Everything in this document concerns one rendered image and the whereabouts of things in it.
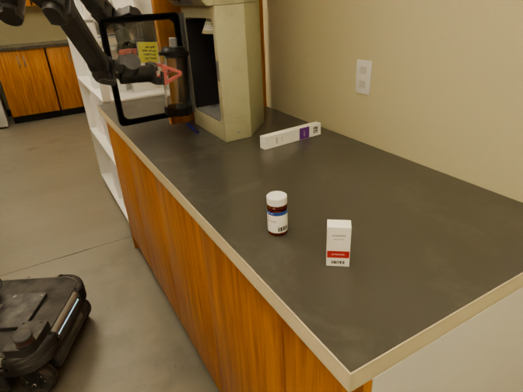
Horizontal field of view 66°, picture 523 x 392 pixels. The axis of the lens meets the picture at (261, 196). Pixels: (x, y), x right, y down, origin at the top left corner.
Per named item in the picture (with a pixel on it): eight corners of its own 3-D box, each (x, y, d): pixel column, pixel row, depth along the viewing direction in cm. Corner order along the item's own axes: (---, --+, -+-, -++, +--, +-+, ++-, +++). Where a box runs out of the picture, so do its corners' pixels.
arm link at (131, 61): (98, 60, 136) (97, 83, 135) (101, 42, 126) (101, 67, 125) (135, 66, 142) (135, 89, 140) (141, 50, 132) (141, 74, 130)
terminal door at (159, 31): (191, 113, 173) (178, 12, 155) (120, 127, 160) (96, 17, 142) (190, 113, 174) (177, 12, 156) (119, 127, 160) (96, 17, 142)
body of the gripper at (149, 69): (149, 61, 145) (128, 63, 142) (159, 64, 138) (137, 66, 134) (151, 80, 148) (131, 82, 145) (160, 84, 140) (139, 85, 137)
